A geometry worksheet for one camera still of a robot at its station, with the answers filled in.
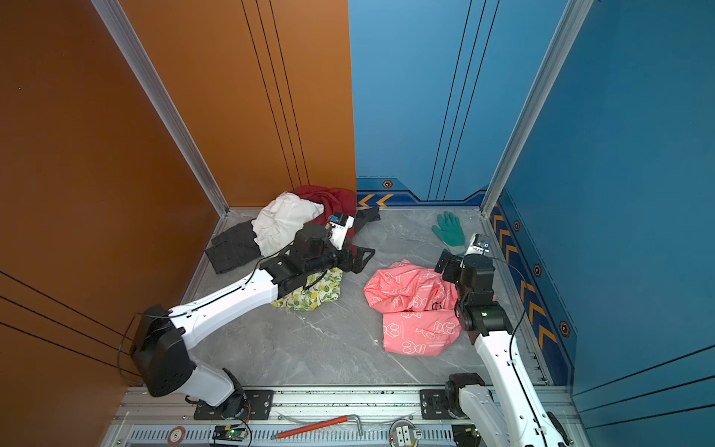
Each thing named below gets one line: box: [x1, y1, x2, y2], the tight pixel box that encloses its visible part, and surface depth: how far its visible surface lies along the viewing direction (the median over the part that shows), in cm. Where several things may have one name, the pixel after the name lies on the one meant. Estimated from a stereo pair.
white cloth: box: [251, 191, 324, 258], surface depth 103 cm
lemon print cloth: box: [271, 268, 344, 312], surface depth 91 cm
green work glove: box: [431, 211, 466, 256], surface depth 114 cm
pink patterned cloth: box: [363, 258, 463, 357], surface depth 82 cm
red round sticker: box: [167, 425, 187, 447], surface depth 71 cm
